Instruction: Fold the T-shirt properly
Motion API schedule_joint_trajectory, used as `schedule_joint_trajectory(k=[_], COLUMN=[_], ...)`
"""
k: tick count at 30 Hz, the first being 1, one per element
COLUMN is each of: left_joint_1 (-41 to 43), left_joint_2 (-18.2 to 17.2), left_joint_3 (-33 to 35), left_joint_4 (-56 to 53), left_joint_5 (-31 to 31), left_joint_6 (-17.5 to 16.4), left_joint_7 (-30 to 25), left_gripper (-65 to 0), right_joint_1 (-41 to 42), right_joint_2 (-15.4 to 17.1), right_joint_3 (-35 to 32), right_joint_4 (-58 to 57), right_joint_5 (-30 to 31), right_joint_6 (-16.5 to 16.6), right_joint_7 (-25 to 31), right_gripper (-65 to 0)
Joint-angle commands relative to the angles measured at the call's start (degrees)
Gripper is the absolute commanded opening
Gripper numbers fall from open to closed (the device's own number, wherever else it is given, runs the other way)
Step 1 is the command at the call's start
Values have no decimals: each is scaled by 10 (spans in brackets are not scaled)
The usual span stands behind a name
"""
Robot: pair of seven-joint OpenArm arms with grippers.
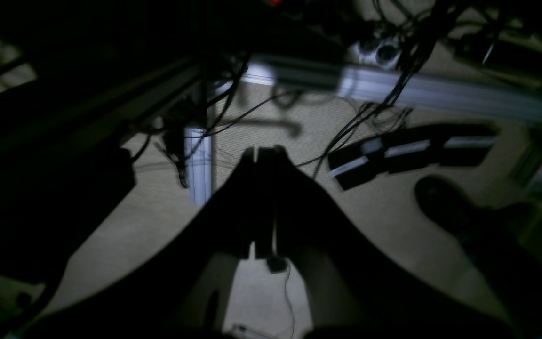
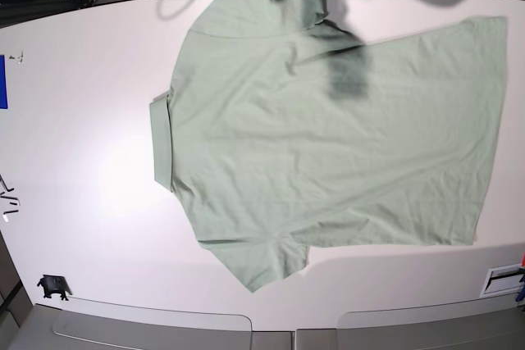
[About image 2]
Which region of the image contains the black clamp on table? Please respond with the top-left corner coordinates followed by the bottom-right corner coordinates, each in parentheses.
top-left (37, 275), bottom-right (72, 301)

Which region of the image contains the blue panel at edge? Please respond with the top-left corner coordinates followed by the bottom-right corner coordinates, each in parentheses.
top-left (0, 55), bottom-right (8, 110)

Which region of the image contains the light green T-shirt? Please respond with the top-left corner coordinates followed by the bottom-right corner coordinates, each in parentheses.
top-left (150, 0), bottom-right (508, 291)

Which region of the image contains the black hex key set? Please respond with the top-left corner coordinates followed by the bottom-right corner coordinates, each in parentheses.
top-left (1, 177), bottom-right (21, 223)

